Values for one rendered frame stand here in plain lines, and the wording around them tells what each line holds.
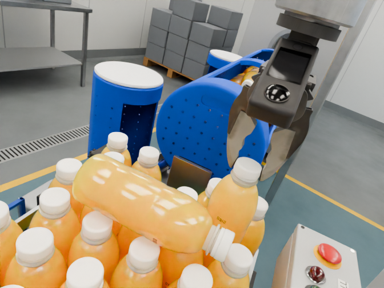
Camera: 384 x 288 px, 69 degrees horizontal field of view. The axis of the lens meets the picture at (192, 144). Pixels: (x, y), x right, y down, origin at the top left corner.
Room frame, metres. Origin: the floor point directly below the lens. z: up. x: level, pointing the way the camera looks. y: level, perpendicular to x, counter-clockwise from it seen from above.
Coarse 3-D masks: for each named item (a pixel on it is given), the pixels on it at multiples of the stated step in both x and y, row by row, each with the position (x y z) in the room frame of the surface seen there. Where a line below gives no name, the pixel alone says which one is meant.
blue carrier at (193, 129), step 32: (256, 64) 0.99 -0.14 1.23; (192, 96) 0.62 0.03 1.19; (224, 96) 0.60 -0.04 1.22; (160, 128) 0.63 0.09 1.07; (192, 128) 0.61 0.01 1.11; (224, 128) 0.59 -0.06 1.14; (256, 128) 0.57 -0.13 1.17; (192, 160) 0.61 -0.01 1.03; (224, 160) 0.58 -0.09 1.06; (256, 160) 0.57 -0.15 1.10
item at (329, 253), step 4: (320, 244) 0.34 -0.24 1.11; (324, 244) 0.34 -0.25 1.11; (328, 244) 0.34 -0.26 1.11; (320, 248) 0.33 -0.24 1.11; (324, 248) 0.33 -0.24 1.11; (328, 248) 0.33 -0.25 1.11; (332, 248) 0.33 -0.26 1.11; (320, 252) 0.32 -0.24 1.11; (324, 252) 0.32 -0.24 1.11; (328, 252) 0.32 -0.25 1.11; (332, 252) 0.33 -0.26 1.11; (336, 252) 0.33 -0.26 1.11; (324, 256) 0.31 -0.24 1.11; (328, 256) 0.32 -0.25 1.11; (332, 256) 0.32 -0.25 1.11; (336, 256) 0.32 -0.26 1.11; (340, 256) 0.32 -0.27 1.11; (328, 260) 0.31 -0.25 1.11; (332, 260) 0.31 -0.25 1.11; (336, 260) 0.31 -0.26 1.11; (340, 260) 0.31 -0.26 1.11
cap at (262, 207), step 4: (260, 200) 0.40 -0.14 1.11; (264, 200) 0.40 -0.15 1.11; (260, 204) 0.39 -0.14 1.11; (264, 204) 0.39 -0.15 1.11; (260, 208) 0.38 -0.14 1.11; (264, 208) 0.38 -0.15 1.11; (256, 212) 0.37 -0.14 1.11; (260, 212) 0.37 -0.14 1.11; (264, 212) 0.38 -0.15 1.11; (256, 216) 0.37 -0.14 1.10; (260, 216) 0.38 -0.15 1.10
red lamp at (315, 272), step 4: (312, 268) 0.28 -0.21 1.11; (316, 268) 0.29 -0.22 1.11; (320, 268) 0.29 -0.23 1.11; (312, 272) 0.28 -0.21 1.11; (316, 272) 0.28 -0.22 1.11; (320, 272) 0.28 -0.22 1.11; (312, 276) 0.28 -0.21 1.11; (316, 276) 0.27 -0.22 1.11; (320, 276) 0.27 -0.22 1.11; (324, 276) 0.28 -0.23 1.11; (316, 280) 0.27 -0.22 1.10; (320, 280) 0.27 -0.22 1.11
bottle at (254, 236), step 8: (264, 216) 0.39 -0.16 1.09; (256, 224) 0.37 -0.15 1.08; (264, 224) 0.39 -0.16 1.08; (248, 232) 0.36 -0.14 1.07; (256, 232) 0.37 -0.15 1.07; (264, 232) 0.38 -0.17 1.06; (248, 240) 0.36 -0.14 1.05; (256, 240) 0.36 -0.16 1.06; (248, 248) 0.36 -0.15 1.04; (256, 248) 0.37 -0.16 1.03
